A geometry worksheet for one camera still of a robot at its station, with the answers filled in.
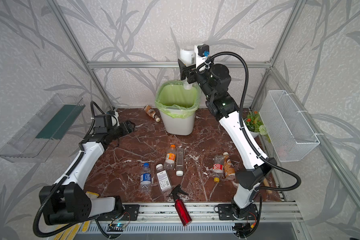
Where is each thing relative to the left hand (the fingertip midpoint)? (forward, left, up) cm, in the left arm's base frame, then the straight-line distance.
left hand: (132, 121), depth 83 cm
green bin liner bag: (+25, -20, -7) cm, 33 cm away
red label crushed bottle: (-20, -49, -16) cm, 56 cm away
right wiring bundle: (-48, -61, -25) cm, 82 cm away
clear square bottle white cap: (-17, -27, -16) cm, 36 cm away
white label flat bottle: (-26, -19, -19) cm, 37 cm away
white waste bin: (+3, -23, -8) cm, 25 cm away
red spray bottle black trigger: (-44, -31, -17) cm, 57 cm away
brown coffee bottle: (+23, -4, -18) cm, 29 cm away
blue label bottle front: (-30, -10, -16) cm, 36 cm away
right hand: (+6, -33, +37) cm, 50 cm away
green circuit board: (-48, +3, -23) cm, 53 cm away
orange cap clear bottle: (-16, -21, -20) cm, 33 cm away
